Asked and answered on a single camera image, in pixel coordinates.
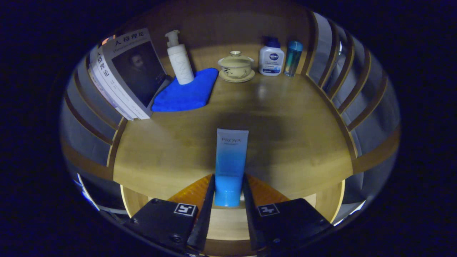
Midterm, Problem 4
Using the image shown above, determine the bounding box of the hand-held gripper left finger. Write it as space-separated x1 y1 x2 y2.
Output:
123 174 216 252

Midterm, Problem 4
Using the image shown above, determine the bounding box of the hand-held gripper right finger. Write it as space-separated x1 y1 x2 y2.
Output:
242 174 334 252

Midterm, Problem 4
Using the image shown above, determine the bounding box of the blue cosmetic tube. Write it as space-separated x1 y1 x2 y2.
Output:
214 128 249 207

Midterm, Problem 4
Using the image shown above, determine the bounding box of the wooden countertop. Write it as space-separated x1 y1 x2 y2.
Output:
113 45 354 200

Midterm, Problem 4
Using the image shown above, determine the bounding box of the wooden cabinet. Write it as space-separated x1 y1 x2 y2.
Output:
60 4 401 256

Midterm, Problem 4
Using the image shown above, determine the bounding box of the blue cloth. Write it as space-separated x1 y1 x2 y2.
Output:
151 68 219 113

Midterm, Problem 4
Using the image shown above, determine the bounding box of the beige lidded tea cup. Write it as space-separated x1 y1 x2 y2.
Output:
217 51 256 83

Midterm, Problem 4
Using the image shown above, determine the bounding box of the white pump bottle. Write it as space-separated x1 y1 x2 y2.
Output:
165 30 195 85

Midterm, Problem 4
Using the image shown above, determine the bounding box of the white book with portrait cover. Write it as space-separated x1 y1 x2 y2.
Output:
96 28 169 120

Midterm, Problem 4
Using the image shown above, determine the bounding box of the plain white book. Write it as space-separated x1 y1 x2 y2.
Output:
91 46 138 120

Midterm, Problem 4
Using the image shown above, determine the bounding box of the white lotion bottle blue cap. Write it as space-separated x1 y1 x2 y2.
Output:
258 37 285 76

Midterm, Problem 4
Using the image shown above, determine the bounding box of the teal bottle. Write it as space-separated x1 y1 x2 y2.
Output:
284 40 303 77

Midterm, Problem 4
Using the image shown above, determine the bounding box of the pale purple book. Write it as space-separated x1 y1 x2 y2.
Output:
87 57 132 121

